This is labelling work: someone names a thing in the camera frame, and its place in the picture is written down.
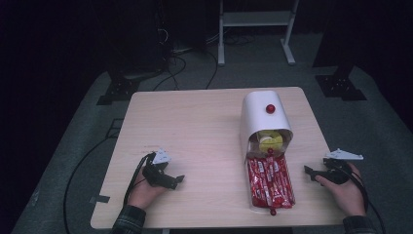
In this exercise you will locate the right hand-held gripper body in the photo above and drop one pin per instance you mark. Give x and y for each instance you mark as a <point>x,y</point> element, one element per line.
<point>337,170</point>

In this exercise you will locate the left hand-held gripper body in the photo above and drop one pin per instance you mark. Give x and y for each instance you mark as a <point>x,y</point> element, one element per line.
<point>155,174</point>

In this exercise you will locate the person's left hand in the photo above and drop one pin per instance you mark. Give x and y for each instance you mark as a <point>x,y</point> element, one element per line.
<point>142,193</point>

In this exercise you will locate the person's right hand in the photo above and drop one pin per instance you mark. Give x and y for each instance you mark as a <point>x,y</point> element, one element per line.
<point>347,195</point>

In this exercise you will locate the row of red snack packets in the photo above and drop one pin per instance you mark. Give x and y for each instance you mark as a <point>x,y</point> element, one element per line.
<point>271,183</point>

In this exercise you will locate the yellow packaged snack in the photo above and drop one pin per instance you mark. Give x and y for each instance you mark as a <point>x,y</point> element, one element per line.
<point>270,138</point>

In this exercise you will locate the black floor tape marks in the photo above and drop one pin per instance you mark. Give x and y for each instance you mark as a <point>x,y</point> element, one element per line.
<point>115,128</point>

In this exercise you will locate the black tape strip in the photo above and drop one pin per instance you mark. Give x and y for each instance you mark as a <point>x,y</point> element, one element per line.
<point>100,199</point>

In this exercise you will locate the white drawer with red knob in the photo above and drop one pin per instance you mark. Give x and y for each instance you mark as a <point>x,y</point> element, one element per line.
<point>251,201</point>

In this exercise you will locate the white domed storage box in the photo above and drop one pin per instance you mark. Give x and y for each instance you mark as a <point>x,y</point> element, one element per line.
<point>264,120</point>

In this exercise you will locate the black stand base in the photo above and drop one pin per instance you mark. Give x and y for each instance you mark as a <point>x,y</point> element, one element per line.
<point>118,91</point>
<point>339,87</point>

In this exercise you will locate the dark equipment rack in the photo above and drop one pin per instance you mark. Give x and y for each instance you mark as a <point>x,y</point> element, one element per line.
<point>139,35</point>

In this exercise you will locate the white metal table frame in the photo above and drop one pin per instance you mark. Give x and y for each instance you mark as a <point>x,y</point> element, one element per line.
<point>256,19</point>

